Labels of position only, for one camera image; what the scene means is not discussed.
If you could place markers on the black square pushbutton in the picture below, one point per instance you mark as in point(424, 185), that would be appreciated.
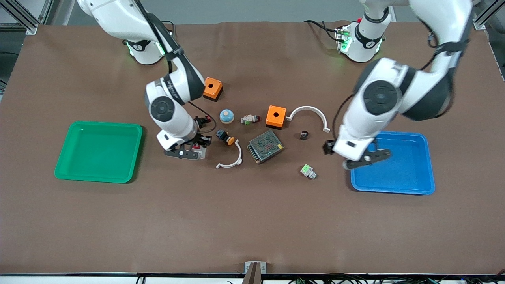
point(203, 121)

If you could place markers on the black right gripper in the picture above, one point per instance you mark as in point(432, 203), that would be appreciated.
point(202, 139)

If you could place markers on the blue dome buzzer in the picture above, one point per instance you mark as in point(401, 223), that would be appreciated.
point(227, 116)

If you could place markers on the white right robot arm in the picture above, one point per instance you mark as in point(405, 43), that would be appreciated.
point(173, 114)

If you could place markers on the aluminium frame profile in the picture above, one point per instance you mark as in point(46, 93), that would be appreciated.
point(485, 17)
point(23, 19)

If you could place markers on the small white arc bracket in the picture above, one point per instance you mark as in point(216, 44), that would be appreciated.
point(238, 156)

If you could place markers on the black cylinder capacitor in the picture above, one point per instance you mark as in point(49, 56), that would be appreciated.
point(304, 135)

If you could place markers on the brown table cover mat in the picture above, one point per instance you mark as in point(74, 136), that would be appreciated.
point(252, 221)

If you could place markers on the orange button box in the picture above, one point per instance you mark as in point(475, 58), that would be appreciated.
point(217, 88)
point(276, 114)

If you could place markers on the metal mesh power supply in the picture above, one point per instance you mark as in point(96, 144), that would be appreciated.
point(266, 146)

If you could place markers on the green plastic tray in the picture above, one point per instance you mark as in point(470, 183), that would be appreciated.
point(98, 152)

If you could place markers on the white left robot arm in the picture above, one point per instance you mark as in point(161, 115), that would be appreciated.
point(378, 98)

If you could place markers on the blue plastic tray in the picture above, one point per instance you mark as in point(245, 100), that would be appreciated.
point(402, 173)

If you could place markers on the large white arc bracket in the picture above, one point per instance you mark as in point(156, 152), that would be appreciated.
point(307, 107)

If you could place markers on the orange capped black knob switch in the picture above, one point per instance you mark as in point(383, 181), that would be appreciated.
point(225, 137)

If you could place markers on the grey metal table bracket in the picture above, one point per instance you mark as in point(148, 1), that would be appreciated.
point(255, 268)

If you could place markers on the green white small switch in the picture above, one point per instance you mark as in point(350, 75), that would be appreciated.
point(307, 171)

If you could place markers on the white red circuit breaker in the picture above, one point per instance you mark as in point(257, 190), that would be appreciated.
point(199, 153)

